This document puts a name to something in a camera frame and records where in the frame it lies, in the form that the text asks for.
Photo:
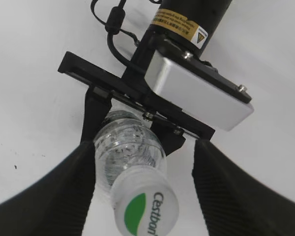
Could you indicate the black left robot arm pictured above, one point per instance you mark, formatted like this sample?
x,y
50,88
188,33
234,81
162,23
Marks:
x,y
179,31

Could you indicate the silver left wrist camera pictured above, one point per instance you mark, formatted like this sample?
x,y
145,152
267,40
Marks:
x,y
198,98

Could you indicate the clear Cestbon water bottle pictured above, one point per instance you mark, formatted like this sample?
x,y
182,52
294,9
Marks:
x,y
124,141

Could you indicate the white green bottle cap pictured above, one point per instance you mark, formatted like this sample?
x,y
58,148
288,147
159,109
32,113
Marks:
x,y
144,203

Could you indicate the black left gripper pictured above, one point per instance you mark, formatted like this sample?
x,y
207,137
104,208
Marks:
x,y
169,122

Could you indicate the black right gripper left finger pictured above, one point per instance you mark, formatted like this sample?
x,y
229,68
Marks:
x,y
57,204

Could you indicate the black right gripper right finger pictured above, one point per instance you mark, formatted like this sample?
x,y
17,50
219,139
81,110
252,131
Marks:
x,y
232,202

